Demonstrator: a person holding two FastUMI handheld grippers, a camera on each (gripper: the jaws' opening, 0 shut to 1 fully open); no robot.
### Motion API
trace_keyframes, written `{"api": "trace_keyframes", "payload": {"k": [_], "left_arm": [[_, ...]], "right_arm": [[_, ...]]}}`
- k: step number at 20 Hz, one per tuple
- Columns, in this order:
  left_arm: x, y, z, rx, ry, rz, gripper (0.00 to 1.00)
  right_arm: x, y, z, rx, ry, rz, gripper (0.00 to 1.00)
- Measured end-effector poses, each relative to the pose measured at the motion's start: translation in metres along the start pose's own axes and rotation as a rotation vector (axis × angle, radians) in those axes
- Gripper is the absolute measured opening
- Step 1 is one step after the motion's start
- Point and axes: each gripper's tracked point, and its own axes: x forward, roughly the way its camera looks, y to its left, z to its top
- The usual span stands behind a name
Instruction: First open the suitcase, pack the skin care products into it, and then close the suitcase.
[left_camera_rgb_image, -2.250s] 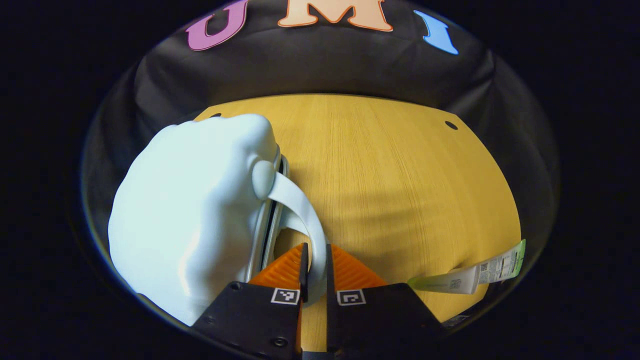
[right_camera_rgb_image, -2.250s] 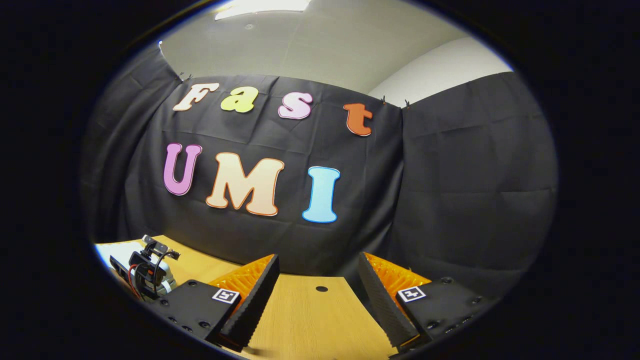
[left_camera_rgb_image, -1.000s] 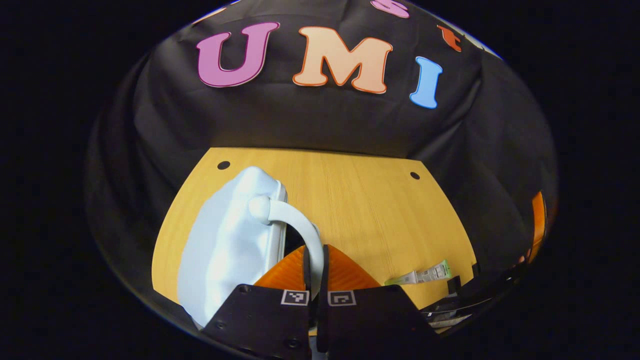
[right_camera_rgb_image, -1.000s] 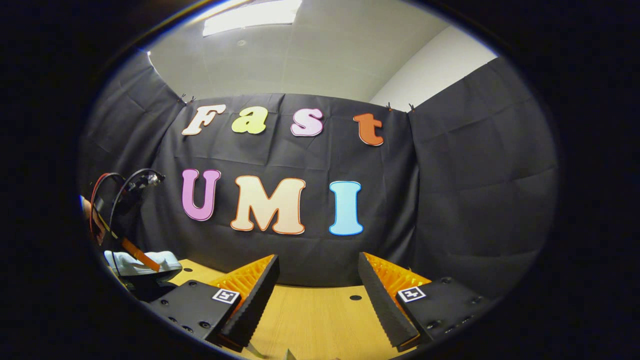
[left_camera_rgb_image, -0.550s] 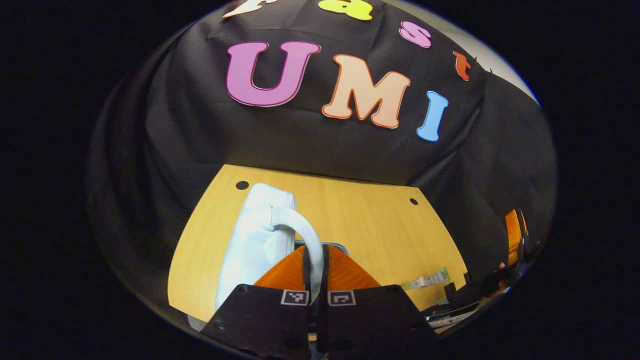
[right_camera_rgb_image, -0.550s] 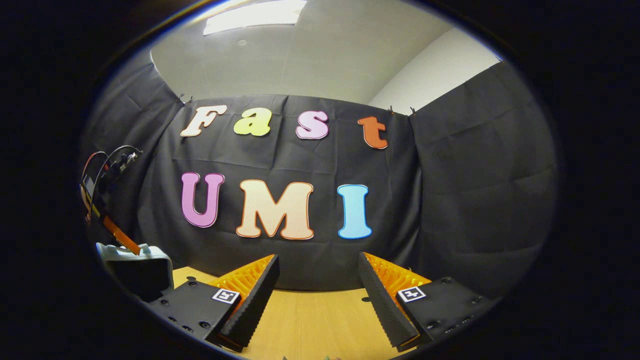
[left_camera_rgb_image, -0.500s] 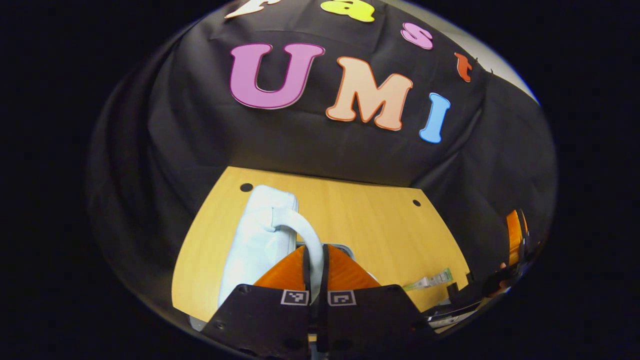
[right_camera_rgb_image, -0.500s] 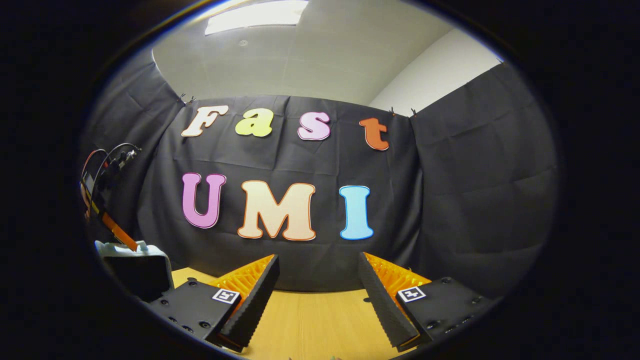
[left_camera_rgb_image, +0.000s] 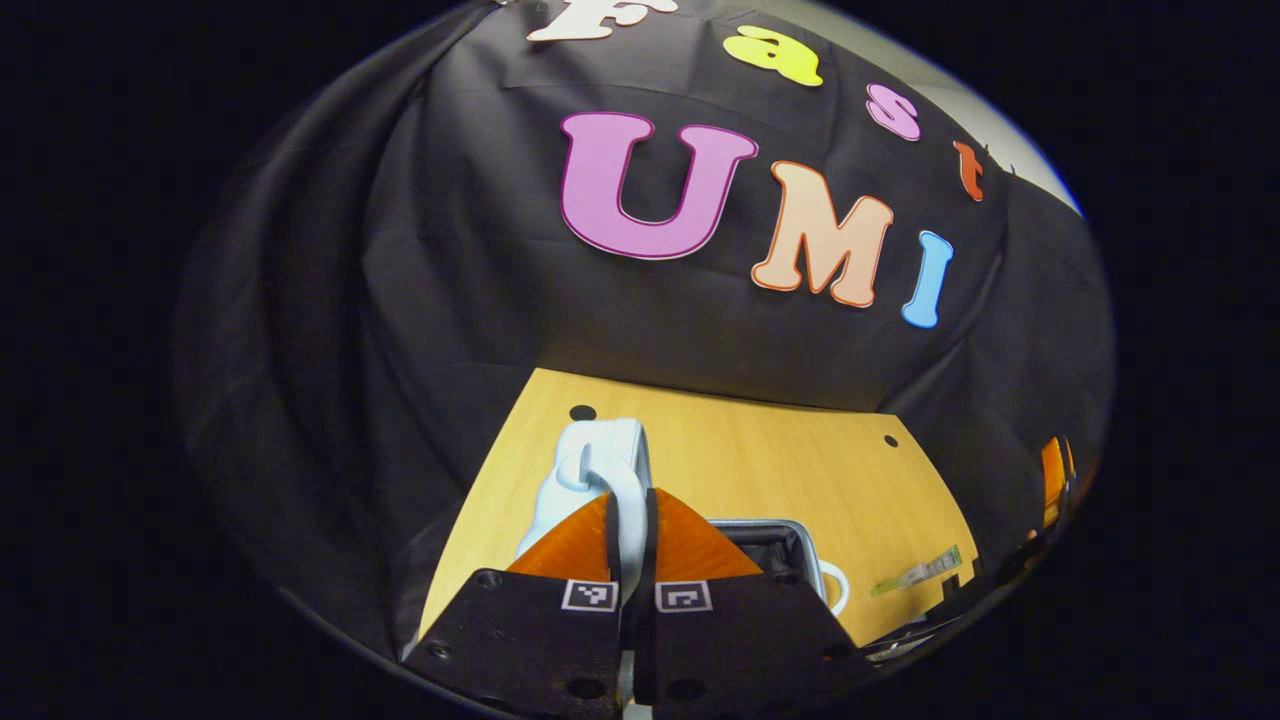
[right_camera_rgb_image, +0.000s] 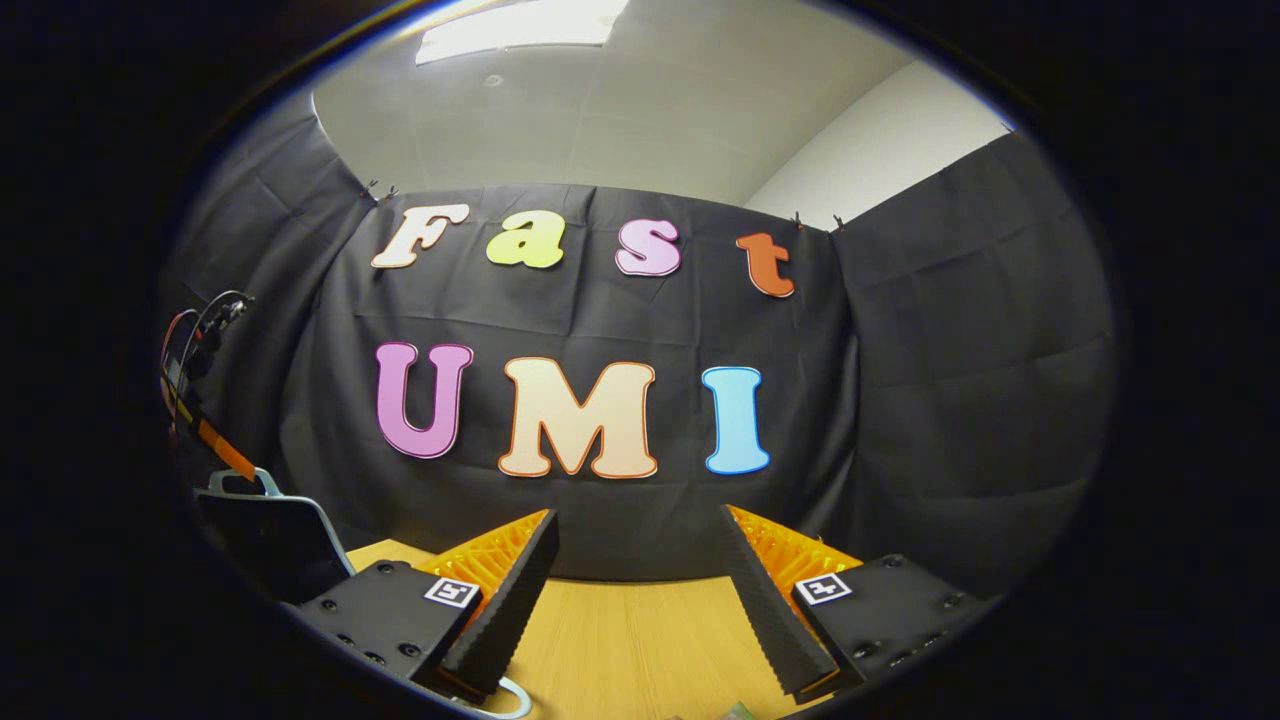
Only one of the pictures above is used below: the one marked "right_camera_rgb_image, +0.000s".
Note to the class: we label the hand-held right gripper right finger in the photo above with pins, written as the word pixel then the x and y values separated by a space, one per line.
pixel 775 610

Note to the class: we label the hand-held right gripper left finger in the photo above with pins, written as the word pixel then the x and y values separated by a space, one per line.
pixel 510 600

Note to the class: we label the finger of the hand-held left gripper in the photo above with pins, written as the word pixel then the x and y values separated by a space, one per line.
pixel 228 450

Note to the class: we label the light blue suitcase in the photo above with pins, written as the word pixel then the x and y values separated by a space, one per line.
pixel 270 545

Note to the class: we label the white tube with green label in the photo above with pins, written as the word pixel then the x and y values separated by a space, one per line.
pixel 735 712

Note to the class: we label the black backdrop cloth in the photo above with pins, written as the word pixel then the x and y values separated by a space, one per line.
pixel 900 400

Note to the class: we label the ceiling light panel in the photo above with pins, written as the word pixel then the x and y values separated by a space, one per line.
pixel 520 25

